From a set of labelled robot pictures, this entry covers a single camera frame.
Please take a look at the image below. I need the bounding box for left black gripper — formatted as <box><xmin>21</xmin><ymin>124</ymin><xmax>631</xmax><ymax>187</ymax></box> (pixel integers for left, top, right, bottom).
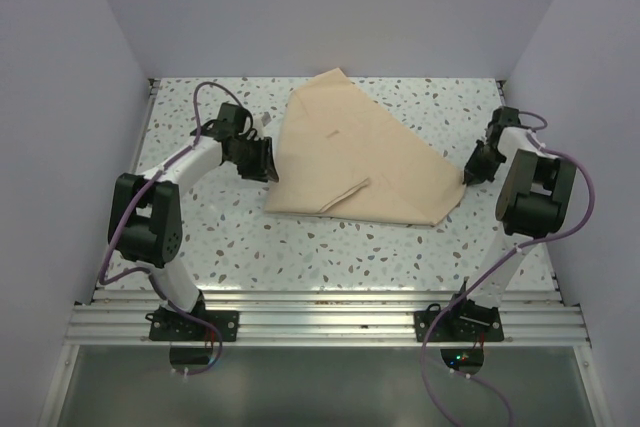
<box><xmin>228</xmin><ymin>134</ymin><xmax>278</xmax><ymax>182</ymax></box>

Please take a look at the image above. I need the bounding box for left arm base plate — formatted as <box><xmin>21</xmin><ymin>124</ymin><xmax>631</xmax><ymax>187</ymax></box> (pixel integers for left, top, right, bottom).
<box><xmin>145</xmin><ymin>308</ymin><xmax>240</xmax><ymax>343</ymax></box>

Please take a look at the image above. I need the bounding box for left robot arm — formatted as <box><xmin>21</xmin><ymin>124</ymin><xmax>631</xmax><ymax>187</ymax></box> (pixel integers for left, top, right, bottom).
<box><xmin>99</xmin><ymin>102</ymin><xmax>279</xmax><ymax>340</ymax></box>

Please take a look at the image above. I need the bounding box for beige cloth mat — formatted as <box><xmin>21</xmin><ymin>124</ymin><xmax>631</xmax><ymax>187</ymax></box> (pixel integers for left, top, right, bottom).
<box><xmin>265</xmin><ymin>69</ymin><xmax>465</xmax><ymax>226</ymax></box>

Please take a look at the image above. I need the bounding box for aluminium rail frame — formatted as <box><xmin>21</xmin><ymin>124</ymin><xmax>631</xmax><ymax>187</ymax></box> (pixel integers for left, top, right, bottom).
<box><xmin>37</xmin><ymin>77</ymin><xmax>611</xmax><ymax>427</ymax></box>

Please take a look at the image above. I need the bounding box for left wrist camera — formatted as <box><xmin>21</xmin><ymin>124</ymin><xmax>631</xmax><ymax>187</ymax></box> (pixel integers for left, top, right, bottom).
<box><xmin>253</xmin><ymin>112</ymin><xmax>272</xmax><ymax>139</ymax></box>

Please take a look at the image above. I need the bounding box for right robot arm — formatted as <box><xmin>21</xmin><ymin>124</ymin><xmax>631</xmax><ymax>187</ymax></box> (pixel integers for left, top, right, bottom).
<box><xmin>445</xmin><ymin>106</ymin><xmax>576</xmax><ymax>340</ymax></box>

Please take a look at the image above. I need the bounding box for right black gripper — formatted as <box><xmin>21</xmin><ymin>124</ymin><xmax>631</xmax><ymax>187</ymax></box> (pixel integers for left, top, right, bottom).
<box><xmin>463</xmin><ymin>139</ymin><xmax>506</xmax><ymax>186</ymax></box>

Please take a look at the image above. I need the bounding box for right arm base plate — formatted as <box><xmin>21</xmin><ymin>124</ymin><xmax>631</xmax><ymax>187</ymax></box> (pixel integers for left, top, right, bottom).
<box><xmin>413</xmin><ymin>304</ymin><xmax>505</xmax><ymax>343</ymax></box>

